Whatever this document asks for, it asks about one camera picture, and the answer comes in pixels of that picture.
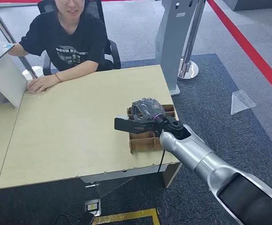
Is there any grey cabinet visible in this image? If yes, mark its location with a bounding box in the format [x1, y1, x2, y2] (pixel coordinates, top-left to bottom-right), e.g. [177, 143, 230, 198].
[222, 0, 272, 12]

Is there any black cable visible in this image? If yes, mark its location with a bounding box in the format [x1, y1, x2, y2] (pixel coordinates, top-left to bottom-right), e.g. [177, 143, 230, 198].
[153, 149, 166, 218]

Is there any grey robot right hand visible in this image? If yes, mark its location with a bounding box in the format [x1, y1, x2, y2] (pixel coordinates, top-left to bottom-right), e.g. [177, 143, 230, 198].
[114, 97, 184, 138]

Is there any black office chair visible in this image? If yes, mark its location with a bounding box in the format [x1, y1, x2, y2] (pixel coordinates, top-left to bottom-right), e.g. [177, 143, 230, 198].
[37, 0, 122, 76]

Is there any wooden desk leg panel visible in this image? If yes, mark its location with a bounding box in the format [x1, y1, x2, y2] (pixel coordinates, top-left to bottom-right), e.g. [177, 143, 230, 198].
[162, 162, 182, 189]

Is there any grey kiosk stand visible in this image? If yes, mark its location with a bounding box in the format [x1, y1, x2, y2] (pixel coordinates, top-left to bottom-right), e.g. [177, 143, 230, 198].
[155, 0, 200, 96]

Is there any person's left hand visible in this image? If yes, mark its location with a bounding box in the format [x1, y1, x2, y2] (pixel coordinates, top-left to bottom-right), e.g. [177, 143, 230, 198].
[27, 74, 60, 94]

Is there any metal floor socket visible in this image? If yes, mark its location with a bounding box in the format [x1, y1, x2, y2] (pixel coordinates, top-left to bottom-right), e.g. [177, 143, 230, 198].
[84, 198, 102, 218]

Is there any clear plastic sheet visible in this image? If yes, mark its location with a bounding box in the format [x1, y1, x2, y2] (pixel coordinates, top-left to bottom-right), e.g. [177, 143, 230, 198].
[230, 90, 258, 116]

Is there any person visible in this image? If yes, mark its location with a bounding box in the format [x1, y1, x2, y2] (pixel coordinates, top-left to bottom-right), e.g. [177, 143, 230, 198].
[0, 0, 108, 94]

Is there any dark blue carpet mat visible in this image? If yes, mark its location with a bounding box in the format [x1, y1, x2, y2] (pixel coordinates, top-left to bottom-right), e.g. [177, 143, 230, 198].
[0, 53, 272, 225]

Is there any chrome stanchion post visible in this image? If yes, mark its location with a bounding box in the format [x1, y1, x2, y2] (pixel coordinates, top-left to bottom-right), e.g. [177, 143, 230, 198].
[178, 0, 206, 81]
[0, 0, 45, 82]

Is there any red barrier belt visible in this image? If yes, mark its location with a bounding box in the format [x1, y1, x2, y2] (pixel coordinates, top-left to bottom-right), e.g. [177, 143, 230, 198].
[0, 0, 42, 4]
[207, 0, 272, 102]

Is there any silver laptop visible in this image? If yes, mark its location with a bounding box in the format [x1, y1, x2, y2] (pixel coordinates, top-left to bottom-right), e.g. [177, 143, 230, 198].
[0, 39, 28, 108]

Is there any yellow floor tape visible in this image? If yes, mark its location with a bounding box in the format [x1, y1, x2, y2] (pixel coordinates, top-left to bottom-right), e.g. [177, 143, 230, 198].
[92, 208, 161, 225]

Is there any cardboard divider box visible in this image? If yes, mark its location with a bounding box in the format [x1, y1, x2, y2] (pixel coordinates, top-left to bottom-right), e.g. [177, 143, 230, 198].
[126, 104, 179, 155]

